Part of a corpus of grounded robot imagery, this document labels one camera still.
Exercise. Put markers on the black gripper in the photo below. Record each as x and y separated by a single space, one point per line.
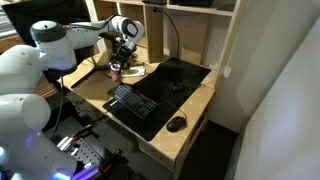
123 50

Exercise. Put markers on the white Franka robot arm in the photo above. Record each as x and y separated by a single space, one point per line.
30 66

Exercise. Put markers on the yellow soda can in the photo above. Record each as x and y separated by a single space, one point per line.
128 68

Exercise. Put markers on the white paper stack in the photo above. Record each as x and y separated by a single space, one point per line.
136 72

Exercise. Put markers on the black monitor stand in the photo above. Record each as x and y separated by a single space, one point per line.
90 71

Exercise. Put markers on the black grey keyboard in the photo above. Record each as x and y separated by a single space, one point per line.
133 100

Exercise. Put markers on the black desk mat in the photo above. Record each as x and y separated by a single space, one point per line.
186 80

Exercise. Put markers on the flat black device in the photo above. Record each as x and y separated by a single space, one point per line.
154 1

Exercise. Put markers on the black computer mouse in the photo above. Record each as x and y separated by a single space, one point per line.
176 124

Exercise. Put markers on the wooden shelf hutch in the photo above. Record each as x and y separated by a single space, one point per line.
196 26

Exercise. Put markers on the black box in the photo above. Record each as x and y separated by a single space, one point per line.
195 2

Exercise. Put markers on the black curved monitor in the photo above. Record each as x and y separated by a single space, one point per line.
20 11

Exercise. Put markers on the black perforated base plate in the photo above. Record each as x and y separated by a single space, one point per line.
88 150

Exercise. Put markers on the white wall outlet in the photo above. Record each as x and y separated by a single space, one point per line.
227 72

